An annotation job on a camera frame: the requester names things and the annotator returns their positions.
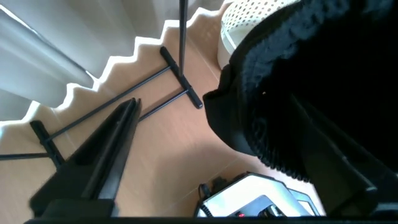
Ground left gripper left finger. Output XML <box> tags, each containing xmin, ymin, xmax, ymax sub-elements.
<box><xmin>29</xmin><ymin>98</ymin><xmax>142</xmax><ymax>218</ymax></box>

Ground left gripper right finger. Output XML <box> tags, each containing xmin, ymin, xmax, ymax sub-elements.
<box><xmin>289</xmin><ymin>93</ymin><xmax>398</xmax><ymax>217</ymax></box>

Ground black shorts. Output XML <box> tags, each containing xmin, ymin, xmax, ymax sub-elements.
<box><xmin>202</xmin><ymin>0</ymin><xmax>398</xmax><ymax>183</ymax></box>

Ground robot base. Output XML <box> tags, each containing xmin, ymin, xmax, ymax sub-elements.
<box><xmin>194</xmin><ymin>172</ymin><xmax>321</xmax><ymax>218</ymax></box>

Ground black clothes rack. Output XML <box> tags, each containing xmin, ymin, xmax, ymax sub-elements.
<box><xmin>0</xmin><ymin>0</ymin><xmax>204</xmax><ymax>169</ymax></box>

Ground white laundry basket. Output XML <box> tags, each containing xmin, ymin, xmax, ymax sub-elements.
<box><xmin>216</xmin><ymin>0</ymin><xmax>301</xmax><ymax>70</ymax></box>

